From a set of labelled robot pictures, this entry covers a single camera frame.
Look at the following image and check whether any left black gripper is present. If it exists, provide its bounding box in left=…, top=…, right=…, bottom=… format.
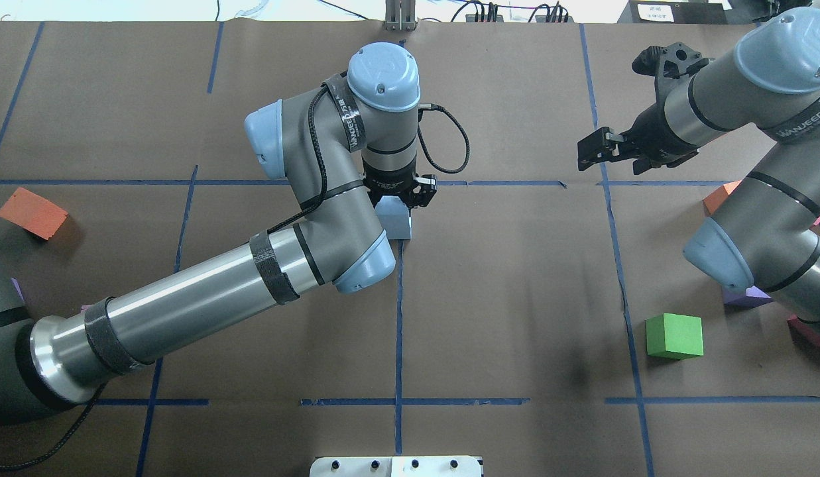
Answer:
left=365, top=171, right=437, bottom=209

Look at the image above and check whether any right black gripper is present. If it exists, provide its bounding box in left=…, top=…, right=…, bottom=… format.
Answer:
left=577, top=103, right=698, bottom=175

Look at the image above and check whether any light blue foam cube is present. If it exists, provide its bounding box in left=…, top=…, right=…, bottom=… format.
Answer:
left=375, top=196, right=412, bottom=240

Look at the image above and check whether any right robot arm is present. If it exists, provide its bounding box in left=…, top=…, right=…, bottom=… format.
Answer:
left=577, top=7, right=820, bottom=334

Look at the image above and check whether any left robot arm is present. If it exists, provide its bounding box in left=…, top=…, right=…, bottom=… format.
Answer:
left=0, top=42, right=435, bottom=425

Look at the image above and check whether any orange foam cube right side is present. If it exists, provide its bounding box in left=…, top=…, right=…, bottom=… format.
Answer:
left=703, top=181, right=741, bottom=217

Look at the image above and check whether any orange foam cube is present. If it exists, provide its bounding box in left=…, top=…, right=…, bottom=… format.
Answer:
left=703, top=181, right=741, bottom=217
left=0, top=187, right=68, bottom=240

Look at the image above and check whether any purple foam cube right side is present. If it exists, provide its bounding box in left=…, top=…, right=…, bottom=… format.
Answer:
left=722, top=287, right=774, bottom=309

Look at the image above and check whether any green foam cube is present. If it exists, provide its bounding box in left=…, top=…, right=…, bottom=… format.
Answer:
left=645, top=312, right=705, bottom=360

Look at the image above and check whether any maroon foam cube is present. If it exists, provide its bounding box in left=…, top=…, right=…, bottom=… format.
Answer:
left=788, top=315, right=820, bottom=349

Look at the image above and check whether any orange foam cube left side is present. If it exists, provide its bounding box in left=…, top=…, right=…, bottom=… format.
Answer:
left=0, top=187, right=68, bottom=240

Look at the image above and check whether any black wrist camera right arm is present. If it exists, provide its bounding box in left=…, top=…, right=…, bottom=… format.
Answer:
left=632, top=42, right=713, bottom=103

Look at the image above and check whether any aluminium frame post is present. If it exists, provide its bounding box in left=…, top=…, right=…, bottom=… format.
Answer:
left=383, top=0, right=418, bottom=31

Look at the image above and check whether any white pole mount base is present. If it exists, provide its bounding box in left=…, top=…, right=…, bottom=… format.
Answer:
left=309, top=455, right=485, bottom=476

